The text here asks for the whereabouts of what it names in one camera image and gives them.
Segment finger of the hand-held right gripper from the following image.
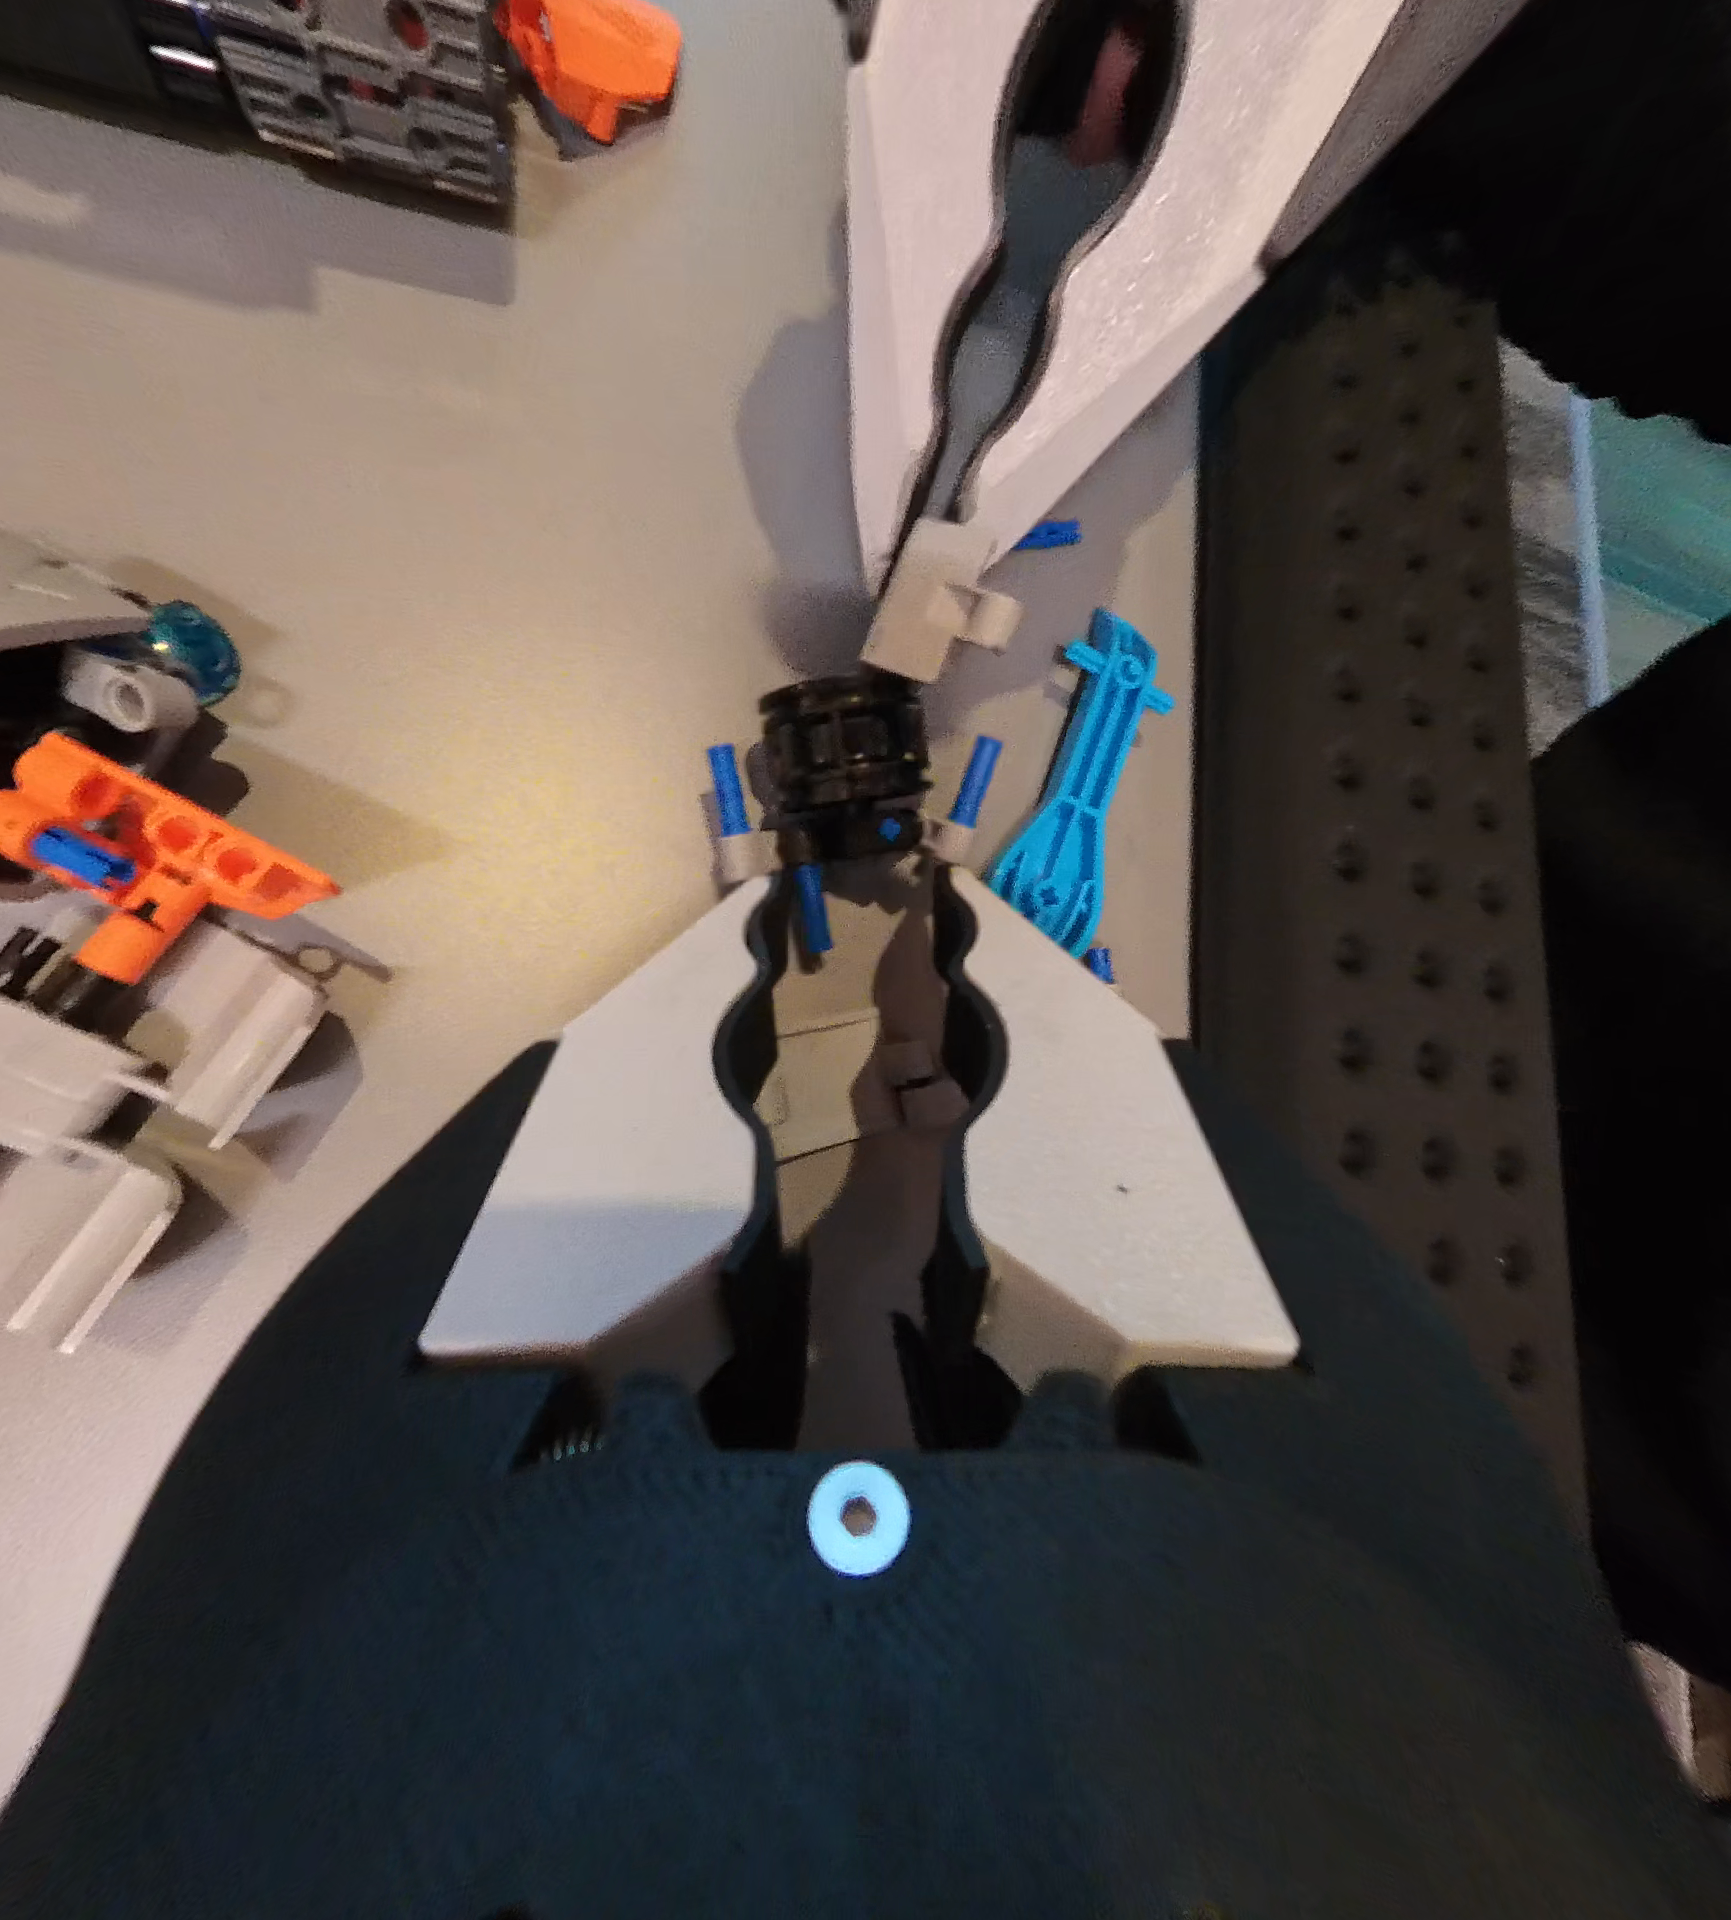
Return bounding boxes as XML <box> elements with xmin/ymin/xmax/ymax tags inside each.
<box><xmin>935</xmin><ymin>0</ymin><xmax>1406</xmax><ymax>547</ymax></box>
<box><xmin>845</xmin><ymin>0</ymin><xmax>1053</xmax><ymax>601</ymax></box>

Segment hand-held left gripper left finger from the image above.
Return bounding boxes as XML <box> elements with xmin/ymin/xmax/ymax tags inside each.
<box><xmin>421</xmin><ymin>886</ymin><xmax>791</xmax><ymax>1373</ymax></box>

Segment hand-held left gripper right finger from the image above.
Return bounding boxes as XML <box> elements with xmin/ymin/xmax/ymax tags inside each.
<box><xmin>943</xmin><ymin>886</ymin><xmax>1301</xmax><ymax>1382</ymax></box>

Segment light grey connector piece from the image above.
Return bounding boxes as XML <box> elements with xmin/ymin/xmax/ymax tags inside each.
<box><xmin>857</xmin><ymin>514</ymin><xmax>1025</xmax><ymax>679</ymax></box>

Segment black wheel hub assembly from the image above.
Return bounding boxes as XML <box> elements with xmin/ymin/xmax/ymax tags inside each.
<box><xmin>703</xmin><ymin>671</ymin><xmax>1007</xmax><ymax>965</ymax></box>

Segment light grey block with pins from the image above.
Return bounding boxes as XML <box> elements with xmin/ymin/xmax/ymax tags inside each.
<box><xmin>0</xmin><ymin>916</ymin><xmax>389</xmax><ymax>1356</ymax></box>

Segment person's right hand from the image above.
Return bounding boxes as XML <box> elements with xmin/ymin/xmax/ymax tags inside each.
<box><xmin>1057</xmin><ymin>0</ymin><xmax>1185</xmax><ymax>157</ymax></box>

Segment orange slotted panel piece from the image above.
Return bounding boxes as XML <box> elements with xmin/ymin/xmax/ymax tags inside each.
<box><xmin>499</xmin><ymin>0</ymin><xmax>683</xmax><ymax>157</ymax></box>

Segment blue plastic separator tool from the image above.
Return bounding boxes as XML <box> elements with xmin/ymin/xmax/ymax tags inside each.
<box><xmin>983</xmin><ymin>605</ymin><xmax>1175</xmax><ymax>984</ymax></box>

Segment black dimpled mat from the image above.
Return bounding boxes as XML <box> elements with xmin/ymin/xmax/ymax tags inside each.
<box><xmin>1193</xmin><ymin>239</ymin><xmax>1592</xmax><ymax>1518</ymax></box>

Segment grey orange tracked toy robot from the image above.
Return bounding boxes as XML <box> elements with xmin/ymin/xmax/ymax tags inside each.
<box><xmin>131</xmin><ymin>0</ymin><xmax>537</xmax><ymax>217</ymax></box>

